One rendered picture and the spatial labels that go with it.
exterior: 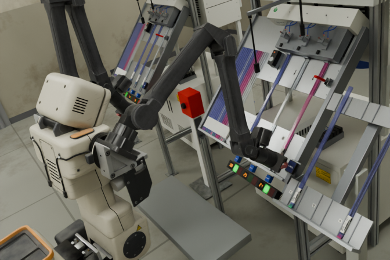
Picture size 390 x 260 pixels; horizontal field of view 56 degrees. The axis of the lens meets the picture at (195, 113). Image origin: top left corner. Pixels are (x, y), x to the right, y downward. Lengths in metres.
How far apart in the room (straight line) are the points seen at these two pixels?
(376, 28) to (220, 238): 1.05
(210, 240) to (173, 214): 0.25
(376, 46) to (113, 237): 1.26
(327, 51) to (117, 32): 4.10
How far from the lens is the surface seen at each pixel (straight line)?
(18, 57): 5.06
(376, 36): 1.67
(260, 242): 2.34
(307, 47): 1.70
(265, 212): 2.52
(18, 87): 5.12
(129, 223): 1.41
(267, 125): 1.74
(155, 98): 1.13
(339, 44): 1.62
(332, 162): 1.85
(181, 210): 1.73
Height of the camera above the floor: 1.71
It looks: 26 degrees down
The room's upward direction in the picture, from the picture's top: 13 degrees counter-clockwise
